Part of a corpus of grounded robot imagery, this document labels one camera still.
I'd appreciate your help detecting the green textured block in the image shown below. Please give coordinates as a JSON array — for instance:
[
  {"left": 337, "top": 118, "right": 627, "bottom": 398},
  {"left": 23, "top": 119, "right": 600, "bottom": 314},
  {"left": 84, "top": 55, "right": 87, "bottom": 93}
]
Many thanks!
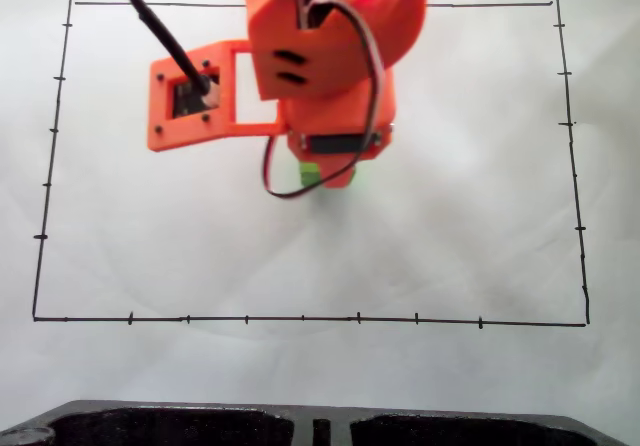
[{"left": 298, "top": 161, "right": 365, "bottom": 190}]

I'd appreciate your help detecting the red white black servo wire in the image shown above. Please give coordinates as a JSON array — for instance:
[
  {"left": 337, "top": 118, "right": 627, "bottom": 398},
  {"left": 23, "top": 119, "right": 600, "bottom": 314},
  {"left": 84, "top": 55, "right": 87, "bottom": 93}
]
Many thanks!
[{"left": 262, "top": 0, "right": 387, "bottom": 199}]

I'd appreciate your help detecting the black camera on orange mount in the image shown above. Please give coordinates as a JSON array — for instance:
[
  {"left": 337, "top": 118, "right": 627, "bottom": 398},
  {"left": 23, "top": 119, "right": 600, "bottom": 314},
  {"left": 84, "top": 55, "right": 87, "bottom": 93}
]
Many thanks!
[{"left": 146, "top": 39, "right": 290, "bottom": 154}]

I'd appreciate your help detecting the black camera cable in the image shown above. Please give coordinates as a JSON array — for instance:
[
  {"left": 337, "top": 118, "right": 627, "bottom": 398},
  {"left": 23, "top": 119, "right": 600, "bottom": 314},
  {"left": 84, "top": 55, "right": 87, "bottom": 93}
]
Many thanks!
[{"left": 116, "top": 0, "right": 217, "bottom": 98}]

